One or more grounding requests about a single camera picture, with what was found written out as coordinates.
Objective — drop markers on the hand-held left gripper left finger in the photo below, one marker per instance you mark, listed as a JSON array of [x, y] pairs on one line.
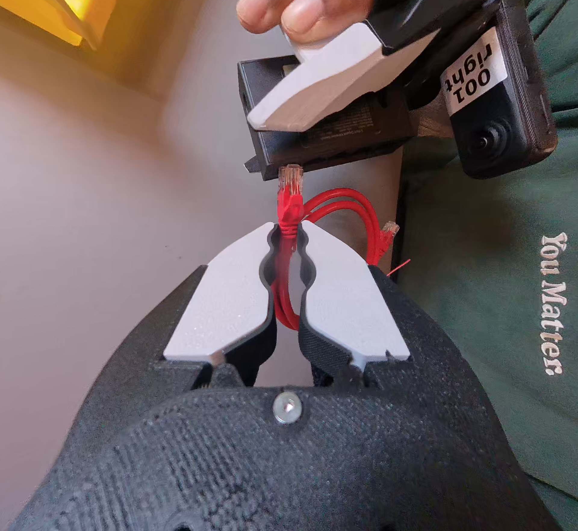
[[225, 300]]

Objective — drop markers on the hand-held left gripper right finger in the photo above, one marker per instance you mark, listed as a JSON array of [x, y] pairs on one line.
[[352, 305]]

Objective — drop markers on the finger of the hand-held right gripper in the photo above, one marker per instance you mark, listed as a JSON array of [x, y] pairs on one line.
[[334, 70]]

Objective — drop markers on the black network switch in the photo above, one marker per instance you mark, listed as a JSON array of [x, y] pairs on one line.
[[352, 133]]

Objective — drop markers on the red twist tie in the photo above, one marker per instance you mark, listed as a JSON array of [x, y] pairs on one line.
[[399, 266]]

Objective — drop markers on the person in green shirt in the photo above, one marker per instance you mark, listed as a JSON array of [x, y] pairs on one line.
[[496, 269]]

